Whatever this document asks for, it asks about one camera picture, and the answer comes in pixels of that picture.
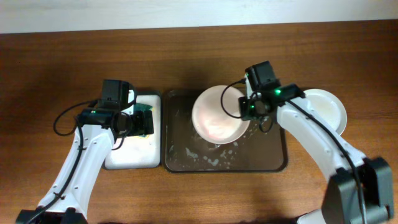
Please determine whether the green yellow sponge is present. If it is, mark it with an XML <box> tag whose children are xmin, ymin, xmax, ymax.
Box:
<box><xmin>130</xmin><ymin>103</ymin><xmax>154</xmax><ymax>137</ymax></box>

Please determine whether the pink plate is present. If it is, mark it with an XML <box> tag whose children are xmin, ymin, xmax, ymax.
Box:
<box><xmin>192</xmin><ymin>85</ymin><xmax>250</xmax><ymax>144</ymax></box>

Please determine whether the pale green plate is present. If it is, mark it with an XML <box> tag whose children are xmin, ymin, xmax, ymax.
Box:
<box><xmin>304</xmin><ymin>89</ymin><xmax>348</xmax><ymax>135</ymax></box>

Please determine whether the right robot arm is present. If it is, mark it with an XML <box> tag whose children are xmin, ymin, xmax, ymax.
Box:
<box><xmin>239</xmin><ymin>61</ymin><xmax>394</xmax><ymax>224</ymax></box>

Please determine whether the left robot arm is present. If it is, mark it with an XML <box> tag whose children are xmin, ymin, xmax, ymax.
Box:
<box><xmin>16</xmin><ymin>80</ymin><xmax>162</xmax><ymax>223</ymax></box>

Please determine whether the small black soapy tray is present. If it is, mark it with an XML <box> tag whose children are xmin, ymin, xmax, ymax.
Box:
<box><xmin>103</xmin><ymin>90</ymin><xmax>162</xmax><ymax>170</ymax></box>

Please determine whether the large brown tray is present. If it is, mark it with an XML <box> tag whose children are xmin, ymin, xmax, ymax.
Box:
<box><xmin>161</xmin><ymin>90</ymin><xmax>289</xmax><ymax>173</ymax></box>

